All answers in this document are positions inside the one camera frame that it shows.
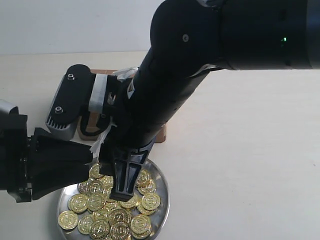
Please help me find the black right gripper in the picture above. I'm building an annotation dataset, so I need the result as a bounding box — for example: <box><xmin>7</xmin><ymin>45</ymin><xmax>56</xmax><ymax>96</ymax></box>
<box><xmin>98</xmin><ymin>74</ymin><xmax>206</xmax><ymax>202</ymax></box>

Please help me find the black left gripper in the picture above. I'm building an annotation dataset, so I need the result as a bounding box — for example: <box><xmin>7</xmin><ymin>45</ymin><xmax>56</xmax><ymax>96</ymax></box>
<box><xmin>6</xmin><ymin>114</ymin><xmax>93</xmax><ymax>203</ymax></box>

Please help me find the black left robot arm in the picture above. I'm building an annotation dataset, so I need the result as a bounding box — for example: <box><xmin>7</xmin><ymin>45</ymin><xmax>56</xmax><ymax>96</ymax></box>
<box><xmin>0</xmin><ymin>100</ymin><xmax>93</xmax><ymax>203</ymax></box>

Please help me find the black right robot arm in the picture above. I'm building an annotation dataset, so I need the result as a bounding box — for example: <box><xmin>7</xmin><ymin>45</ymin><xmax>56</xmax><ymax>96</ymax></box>
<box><xmin>29</xmin><ymin>0</ymin><xmax>320</xmax><ymax>201</ymax></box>

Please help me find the brown cardboard box with slot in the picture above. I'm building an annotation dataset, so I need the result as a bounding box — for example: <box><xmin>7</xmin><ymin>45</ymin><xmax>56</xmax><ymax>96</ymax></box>
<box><xmin>77</xmin><ymin>68</ymin><xmax>167</xmax><ymax>143</ymax></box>

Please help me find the gold coin right middle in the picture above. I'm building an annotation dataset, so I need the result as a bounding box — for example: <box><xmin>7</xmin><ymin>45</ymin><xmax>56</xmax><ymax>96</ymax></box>
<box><xmin>141</xmin><ymin>192</ymin><xmax>161</xmax><ymax>211</ymax></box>

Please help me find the gold coin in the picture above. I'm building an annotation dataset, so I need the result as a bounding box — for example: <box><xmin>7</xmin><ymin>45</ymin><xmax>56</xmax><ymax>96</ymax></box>
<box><xmin>130</xmin><ymin>214</ymin><xmax>152</xmax><ymax>234</ymax></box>
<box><xmin>68</xmin><ymin>193</ymin><xmax>89</xmax><ymax>214</ymax></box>
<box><xmin>89</xmin><ymin>219</ymin><xmax>110</xmax><ymax>240</ymax></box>
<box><xmin>141</xmin><ymin>192</ymin><xmax>161</xmax><ymax>211</ymax></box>

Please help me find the gold coin left middle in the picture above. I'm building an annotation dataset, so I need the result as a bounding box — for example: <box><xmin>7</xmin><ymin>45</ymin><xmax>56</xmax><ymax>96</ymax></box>
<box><xmin>68</xmin><ymin>193</ymin><xmax>89</xmax><ymax>214</ymax></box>

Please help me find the gold coin plate left edge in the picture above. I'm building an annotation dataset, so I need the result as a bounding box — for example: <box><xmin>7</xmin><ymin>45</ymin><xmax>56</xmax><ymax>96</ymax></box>
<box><xmin>57</xmin><ymin>210</ymin><xmax>79</xmax><ymax>230</ymax></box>

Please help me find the gold coin bottom right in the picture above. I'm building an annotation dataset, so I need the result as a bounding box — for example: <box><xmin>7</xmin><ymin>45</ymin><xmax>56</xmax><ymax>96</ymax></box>
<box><xmin>130</xmin><ymin>214</ymin><xmax>152</xmax><ymax>234</ymax></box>

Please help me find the round steel plate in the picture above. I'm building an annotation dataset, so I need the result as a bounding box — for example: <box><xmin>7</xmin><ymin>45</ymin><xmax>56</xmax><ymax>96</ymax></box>
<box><xmin>56</xmin><ymin>159</ymin><xmax>170</xmax><ymax>240</ymax></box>

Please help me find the gold coin bottom centre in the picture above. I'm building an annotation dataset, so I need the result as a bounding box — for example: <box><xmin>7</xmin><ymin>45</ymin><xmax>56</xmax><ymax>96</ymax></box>
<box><xmin>89</xmin><ymin>219</ymin><xmax>110</xmax><ymax>240</ymax></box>

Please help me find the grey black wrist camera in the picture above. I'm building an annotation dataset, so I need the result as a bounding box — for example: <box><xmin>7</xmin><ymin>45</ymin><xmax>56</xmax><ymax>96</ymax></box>
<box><xmin>45</xmin><ymin>64</ymin><xmax>111</xmax><ymax>141</ymax></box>

